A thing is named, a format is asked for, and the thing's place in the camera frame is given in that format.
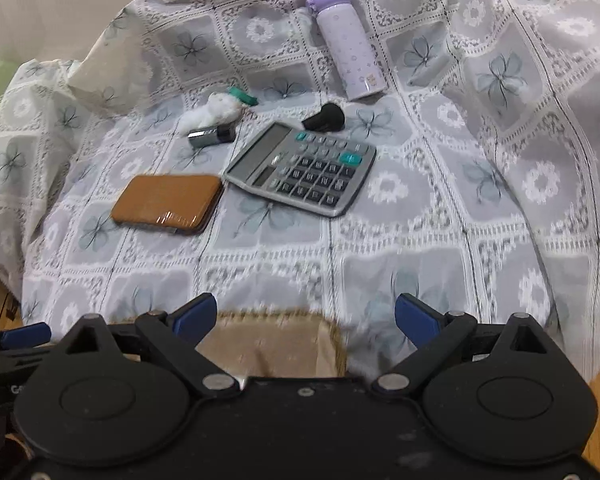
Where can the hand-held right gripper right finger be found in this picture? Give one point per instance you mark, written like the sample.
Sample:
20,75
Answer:
417,317

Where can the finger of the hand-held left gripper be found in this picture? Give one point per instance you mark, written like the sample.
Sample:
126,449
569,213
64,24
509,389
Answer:
25,336

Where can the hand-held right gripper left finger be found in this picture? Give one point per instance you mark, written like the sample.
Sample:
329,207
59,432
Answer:
197,317

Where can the woven basket with beige liner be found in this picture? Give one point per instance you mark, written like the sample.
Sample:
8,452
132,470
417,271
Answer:
270,345

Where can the white plush toy green hat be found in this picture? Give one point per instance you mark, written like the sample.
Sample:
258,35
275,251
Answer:
215,110

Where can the brown textured case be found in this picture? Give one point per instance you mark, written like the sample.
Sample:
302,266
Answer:
165,202

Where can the white lace floral tablecloth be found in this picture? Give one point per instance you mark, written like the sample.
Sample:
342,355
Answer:
430,185

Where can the grey desk calculator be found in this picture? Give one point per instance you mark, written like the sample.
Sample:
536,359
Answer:
300,175

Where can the small silver and black cylinder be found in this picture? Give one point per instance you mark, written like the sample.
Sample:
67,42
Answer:
205,137

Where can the small black object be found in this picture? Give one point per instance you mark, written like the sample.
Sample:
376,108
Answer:
325,117

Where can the purple patterned water bottle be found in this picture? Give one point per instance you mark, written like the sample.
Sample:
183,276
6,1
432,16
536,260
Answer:
350,50

